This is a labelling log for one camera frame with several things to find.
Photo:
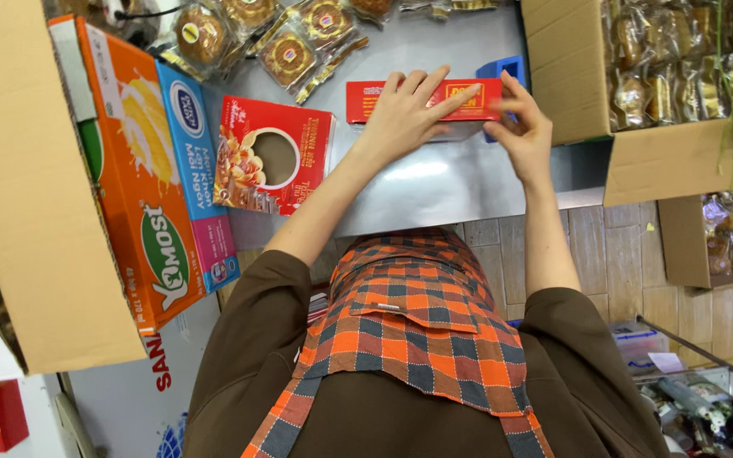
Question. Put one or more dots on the person's right hand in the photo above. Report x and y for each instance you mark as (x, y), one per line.
(529, 143)

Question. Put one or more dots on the person's left hand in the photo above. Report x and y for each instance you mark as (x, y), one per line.
(398, 124)

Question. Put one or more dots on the red cake box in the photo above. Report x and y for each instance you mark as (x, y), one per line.
(366, 100)

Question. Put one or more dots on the blue plastic holder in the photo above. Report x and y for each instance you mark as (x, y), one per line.
(500, 67)

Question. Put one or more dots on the red box with round window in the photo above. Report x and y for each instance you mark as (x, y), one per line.
(306, 137)

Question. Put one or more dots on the heap of wrapped mooncake packets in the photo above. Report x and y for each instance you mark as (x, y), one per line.
(287, 58)

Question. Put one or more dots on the cardboard box of gold packets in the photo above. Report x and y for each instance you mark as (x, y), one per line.
(678, 70)

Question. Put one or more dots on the small cardboard box of mooncakes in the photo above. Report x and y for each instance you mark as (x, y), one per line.
(691, 248)

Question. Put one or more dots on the stack of red flat packs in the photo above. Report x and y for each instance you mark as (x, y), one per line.
(317, 308)

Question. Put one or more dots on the blue and pink carton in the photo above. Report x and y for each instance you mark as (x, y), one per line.
(198, 178)

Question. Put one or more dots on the orange checked apron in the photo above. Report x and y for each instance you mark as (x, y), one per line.
(417, 331)

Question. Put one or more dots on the clear tub with blue lid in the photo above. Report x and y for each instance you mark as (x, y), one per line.
(637, 343)

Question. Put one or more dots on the thin black rod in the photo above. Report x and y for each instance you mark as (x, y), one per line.
(697, 350)

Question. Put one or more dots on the orange drink carton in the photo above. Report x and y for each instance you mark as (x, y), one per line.
(137, 191)

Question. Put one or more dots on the brown shirt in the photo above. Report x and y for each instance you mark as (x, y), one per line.
(245, 356)

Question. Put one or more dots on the glass case with bottles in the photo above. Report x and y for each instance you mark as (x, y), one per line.
(704, 407)

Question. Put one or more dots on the large plain cardboard box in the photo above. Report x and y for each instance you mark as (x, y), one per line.
(29, 178)

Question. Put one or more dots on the white chest freezer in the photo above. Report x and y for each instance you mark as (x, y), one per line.
(125, 388)

